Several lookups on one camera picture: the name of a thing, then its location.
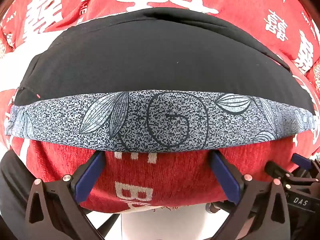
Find person's dark clothing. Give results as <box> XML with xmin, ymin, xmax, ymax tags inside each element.
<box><xmin>0</xmin><ymin>150</ymin><xmax>34</xmax><ymax>240</ymax></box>

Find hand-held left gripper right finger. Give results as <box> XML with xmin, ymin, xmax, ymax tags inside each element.
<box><xmin>209</xmin><ymin>150</ymin><xmax>292</xmax><ymax>240</ymax></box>

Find red printed blanket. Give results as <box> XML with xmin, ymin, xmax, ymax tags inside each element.
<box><xmin>0</xmin><ymin>0</ymin><xmax>320</xmax><ymax>214</ymax></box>

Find black pants with patterned waistband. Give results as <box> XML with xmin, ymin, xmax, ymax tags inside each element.
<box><xmin>4</xmin><ymin>7</ymin><xmax>316</xmax><ymax>153</ymax></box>

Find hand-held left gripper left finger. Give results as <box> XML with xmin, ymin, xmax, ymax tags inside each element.
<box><xmin>24</xmin><ymin>151</ymin><xmax>118</xmax><ymax>240</ymax></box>

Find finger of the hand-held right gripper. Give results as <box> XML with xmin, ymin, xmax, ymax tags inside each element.
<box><xmin>265</xmin><ymin>153</ymin><xmax>320</xmax><ymax>180</ymax></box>

